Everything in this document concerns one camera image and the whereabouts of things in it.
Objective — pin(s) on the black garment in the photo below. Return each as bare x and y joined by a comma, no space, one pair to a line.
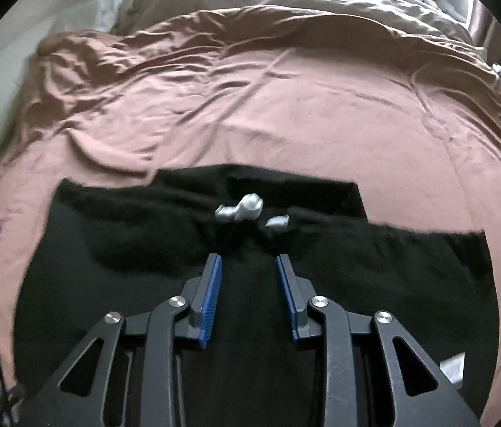
128,250

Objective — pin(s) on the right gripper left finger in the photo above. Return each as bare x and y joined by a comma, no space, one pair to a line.
126,371

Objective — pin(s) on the brown bed blanket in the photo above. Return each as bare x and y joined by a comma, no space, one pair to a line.
414,120

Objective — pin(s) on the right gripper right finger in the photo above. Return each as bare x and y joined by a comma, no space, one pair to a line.
367,367

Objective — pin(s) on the beige duvet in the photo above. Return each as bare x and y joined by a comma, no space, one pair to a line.
403,15

